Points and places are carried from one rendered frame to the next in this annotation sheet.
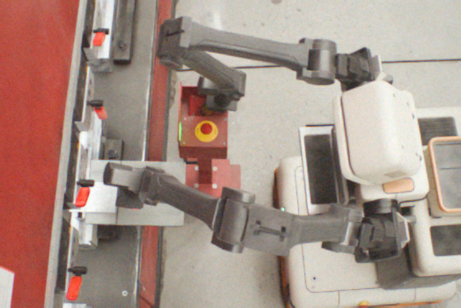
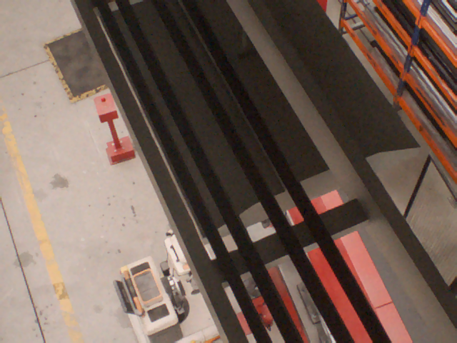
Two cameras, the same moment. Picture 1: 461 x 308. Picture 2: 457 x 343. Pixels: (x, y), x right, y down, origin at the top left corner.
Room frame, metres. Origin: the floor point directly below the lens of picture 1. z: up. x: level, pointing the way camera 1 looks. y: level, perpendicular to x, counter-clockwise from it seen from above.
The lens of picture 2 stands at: (2.44, -0.49, 5.46)
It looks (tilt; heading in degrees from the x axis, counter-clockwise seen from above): 59 degrees down; 166
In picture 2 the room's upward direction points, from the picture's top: 4 degrees counter-clockwise
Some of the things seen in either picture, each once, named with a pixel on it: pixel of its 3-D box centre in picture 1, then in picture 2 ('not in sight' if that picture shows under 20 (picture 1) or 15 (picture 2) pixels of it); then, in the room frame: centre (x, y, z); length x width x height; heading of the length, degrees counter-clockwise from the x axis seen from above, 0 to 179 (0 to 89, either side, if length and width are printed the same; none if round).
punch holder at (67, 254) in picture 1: (50, 257); not in sight; (0.19, 0.37, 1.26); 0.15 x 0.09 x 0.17; 3
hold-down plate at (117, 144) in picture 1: (110, 188); not in sight; (0.46, 0.33, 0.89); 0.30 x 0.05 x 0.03; 3
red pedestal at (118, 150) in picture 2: not in sight; (112, 128); (-1.18, -0.67, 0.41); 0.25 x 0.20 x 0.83; 93
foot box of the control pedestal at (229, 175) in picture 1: (212, 181); (254, 317); (0.75, 0.05, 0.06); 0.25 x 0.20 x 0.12; 93
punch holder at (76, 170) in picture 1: (59, 170); not in sight; (0.39, 0.38, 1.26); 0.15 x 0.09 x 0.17; 3
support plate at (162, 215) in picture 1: (136, 193); (265, 227); (0.43, 0.24, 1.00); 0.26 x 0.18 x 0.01; 93
